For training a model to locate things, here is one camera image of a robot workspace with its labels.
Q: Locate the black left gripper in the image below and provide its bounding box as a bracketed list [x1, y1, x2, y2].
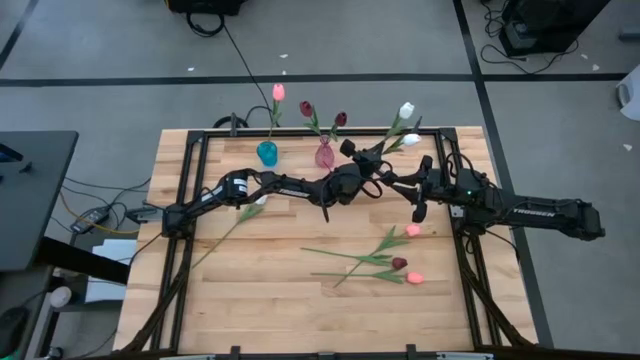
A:
[321, 139, 397, 207]

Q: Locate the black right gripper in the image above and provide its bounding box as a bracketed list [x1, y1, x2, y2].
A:
[386, 155, 454, 224]

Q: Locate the white artificial tulip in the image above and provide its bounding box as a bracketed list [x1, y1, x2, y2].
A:
[382, 132, 424, 156]
[382, 101, 417, 149]
[191, 194, 270, 270]

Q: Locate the dark red artificial tulip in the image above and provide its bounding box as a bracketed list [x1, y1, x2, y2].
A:
[299, 246, 409, 272]
[327, 111, 349, 144]
[298, 100, 326, 144]

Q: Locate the pink ribbed glass vase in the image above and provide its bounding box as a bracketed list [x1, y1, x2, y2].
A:
[314, 134, 336, 171]

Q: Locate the blue ribbed glass vase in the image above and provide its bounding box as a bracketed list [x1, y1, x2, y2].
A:
[256, 140, 280, 169]

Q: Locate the pink artificial tulip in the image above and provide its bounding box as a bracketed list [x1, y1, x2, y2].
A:
[267, 82, 287, 146]
[309, 269, 426, 287]
[332, 223, 423, 289]

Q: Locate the black floor box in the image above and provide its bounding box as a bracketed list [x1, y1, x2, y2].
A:
[166, 0, 250, 17]

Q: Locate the black power adapter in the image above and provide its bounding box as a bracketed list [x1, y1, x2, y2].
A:
[124, 205, 164, 225]

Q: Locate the white plastic appliance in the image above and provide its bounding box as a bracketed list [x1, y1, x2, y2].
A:
[615, 63, 640, 122]

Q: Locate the black power brick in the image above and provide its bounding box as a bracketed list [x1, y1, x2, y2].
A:
[69, 206, 112, 234]

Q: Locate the white round object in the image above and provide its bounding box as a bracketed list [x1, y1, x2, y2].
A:
[49, 285, 74, 309]

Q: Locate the dark grey desk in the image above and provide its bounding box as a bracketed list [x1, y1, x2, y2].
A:
[0, 130, 80, 274]

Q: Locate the black aluminium table frame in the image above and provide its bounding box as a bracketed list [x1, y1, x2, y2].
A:
[118, 126, 540, 360]

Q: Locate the black floor cable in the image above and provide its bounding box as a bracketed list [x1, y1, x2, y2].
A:
[212, 23, 274, 130]

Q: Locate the yellow cable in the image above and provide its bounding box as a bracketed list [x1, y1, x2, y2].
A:
[58, 191, 142, 236]

